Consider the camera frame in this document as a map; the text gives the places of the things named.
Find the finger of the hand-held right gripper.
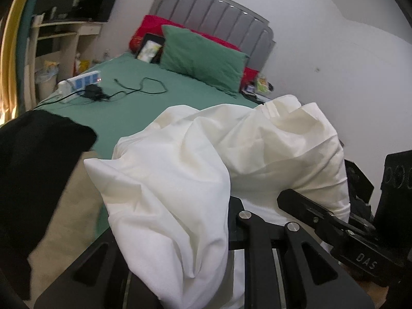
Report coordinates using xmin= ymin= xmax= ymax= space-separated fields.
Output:
xmin=344 ymin=159 xmax=375 ymax=207
xmin=277 ymin=189 xmax=353 ymax=248

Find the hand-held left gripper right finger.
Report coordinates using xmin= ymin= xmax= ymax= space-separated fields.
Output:
xmin=228 ymin=196 xmax=375 ymax=309

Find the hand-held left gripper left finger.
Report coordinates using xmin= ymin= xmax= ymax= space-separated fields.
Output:
xmin=34 ymin=230 xmax=165 ymax=309

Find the white hooded jacket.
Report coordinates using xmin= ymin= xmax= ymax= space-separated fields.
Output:
xmin=84 ymin=95 xmax=351 ymax=309

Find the beige cloth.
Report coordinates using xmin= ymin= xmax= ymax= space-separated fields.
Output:
xmin=27 ymin=150 xmax=110 ymax=303

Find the stack of books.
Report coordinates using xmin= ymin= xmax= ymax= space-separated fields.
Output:
xmin=240 ymin=84 xmax=274 ymax=104

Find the green snack packet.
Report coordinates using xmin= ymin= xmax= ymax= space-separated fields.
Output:
xmin=256 ymin=74 xmax=270 ymax=95

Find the black cloth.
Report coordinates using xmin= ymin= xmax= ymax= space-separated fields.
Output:
xmin=0 ymin=109 xmax=98 ymax=300

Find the bed with green sheet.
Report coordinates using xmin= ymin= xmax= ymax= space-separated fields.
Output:
xmin=34 ymin=53 xmax=268 ymax=232

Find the green pillow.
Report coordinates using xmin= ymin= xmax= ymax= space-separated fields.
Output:
xmin=159 ymin=25 xmax=250 ymax=99

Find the black charger adapter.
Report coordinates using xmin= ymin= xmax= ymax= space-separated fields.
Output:
xmin=84 ymin=84 xmax=105 ymax=102

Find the white and blue power strip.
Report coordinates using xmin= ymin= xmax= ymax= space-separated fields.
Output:
xmin=58 ymin=70 xmax=102 ymax=104

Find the grey padded headboard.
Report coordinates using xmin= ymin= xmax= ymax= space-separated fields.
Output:
xmin=151 ymin=0 xmax=277 ymax=74

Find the black tablet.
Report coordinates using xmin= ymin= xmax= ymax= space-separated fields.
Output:
xmin=134 ymin=33 xmax=165 ymax=65

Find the white trash bin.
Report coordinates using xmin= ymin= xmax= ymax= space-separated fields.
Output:
xmin=35 ymin=61 xmax=61 ymax=102

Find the red pillow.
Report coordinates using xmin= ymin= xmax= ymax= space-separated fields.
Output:
xmin=130 ymin=14 xmax=261 ymax=86

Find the yellow curtain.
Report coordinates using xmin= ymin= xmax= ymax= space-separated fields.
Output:
xmin=0 ymin=0 xmax=31 ymax=119

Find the cream wooden desk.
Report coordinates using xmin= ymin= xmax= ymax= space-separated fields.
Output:
xmin=24 ymin=21 xmax=104 ymax=110

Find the black box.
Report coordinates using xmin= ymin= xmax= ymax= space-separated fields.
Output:
xmin=69 ymin=0 xmax=122 ymax=24

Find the black monitor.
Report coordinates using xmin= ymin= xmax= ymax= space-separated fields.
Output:
xmin=33 ymin=0 xmax=78 ymax=22

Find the black charger cable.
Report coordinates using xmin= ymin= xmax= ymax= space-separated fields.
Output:
xmin=103 ymin=77 xmax=168 ymax=101

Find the black power strip cable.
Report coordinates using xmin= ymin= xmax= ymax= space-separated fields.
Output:
xmin=39 ymin=92 xmax=86 ymax=106

